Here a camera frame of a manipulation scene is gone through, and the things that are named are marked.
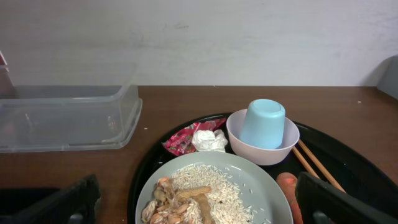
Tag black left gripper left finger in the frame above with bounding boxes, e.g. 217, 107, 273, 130
1, 174, 101, 224

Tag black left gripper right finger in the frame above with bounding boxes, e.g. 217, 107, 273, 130
295, 172, 397, 224

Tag orange carrot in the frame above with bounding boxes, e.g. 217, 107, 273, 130
276, 172, 303, 224

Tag grey plate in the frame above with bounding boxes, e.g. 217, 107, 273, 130
127, 152, 293, 223

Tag rice and food scraps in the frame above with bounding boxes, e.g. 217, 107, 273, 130
138, 165, 254, 224

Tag left wooden chopstick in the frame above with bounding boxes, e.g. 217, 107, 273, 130
292, 146, 319, 178

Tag wooden chopstick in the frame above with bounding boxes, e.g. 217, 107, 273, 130
298, 139, 345, 192
292, 146, 319, 178

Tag right wooden chopstick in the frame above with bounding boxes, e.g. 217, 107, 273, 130
298, 139, 345, 192

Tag pink white bowl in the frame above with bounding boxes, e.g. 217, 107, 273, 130
226, 109, 300, 166

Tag light blue cup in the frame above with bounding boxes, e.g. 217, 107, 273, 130
239, 99, 285, 149

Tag clear plastic bin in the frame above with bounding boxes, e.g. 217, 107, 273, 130
1, 84, 142, 152

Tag red snack wrapper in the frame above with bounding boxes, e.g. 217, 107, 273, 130
162, 118, 226, 156

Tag crumpled white tissue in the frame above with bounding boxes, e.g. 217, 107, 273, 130
192, 129, 228, 152

